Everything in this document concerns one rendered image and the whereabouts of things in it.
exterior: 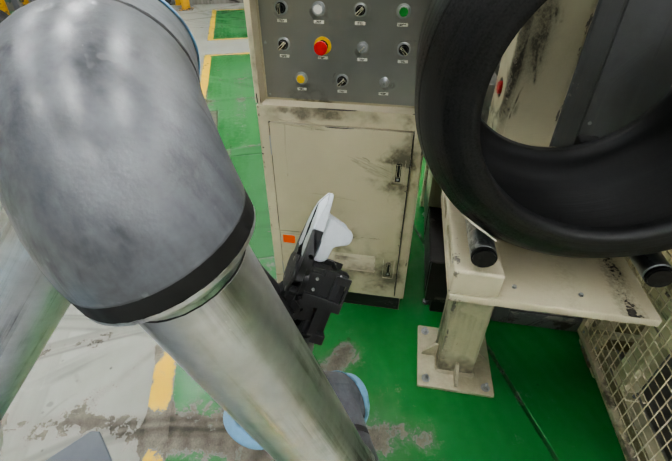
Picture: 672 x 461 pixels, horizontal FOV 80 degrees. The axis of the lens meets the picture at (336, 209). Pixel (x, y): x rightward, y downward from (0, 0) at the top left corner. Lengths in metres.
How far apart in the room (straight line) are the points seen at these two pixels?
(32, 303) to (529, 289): 0.76
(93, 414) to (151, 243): 1.57
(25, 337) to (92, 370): 1.41
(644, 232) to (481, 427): 1.01
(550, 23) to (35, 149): 0.90
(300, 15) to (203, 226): 1.12
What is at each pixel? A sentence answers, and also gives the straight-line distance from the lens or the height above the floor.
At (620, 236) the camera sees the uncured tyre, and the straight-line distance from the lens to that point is 0.76.
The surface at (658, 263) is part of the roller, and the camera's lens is 0.85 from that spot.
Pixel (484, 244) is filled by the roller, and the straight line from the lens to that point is 0.75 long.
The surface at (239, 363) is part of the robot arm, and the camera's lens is 0.30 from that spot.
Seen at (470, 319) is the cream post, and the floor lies 0.32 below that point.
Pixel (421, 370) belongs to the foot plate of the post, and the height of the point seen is 0.01.
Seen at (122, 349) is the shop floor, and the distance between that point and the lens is 1.89.
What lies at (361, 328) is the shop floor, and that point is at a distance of 1.75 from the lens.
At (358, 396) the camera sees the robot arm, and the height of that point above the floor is 0.76.
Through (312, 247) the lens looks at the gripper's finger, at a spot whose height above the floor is 1.03.
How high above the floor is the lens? 1.38
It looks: 36 degrees down
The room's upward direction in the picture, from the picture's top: straight up
